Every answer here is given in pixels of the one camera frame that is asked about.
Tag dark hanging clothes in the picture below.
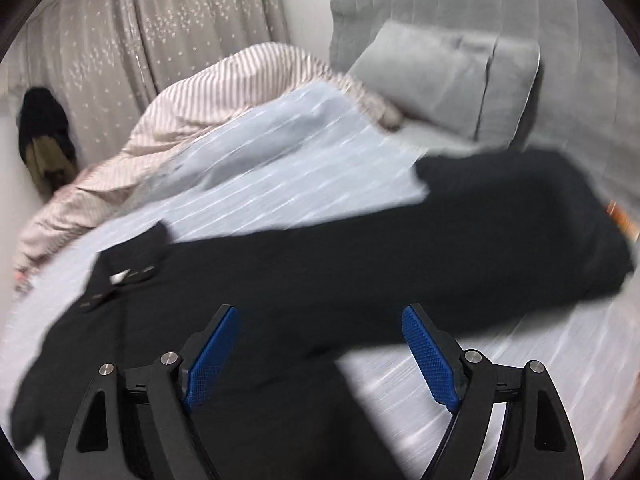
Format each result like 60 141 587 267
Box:
17 87 79 200

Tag striped beige duvet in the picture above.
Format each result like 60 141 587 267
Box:
13 42 404 290

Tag grey pillow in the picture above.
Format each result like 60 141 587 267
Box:
349 21 541 145

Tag large black padded jacket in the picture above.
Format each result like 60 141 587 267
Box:
10 150 634 479

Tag light blue checked bedsheet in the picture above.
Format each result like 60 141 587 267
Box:
1 84 639 479

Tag grey dotted curtain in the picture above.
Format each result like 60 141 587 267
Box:
1 0 288 165

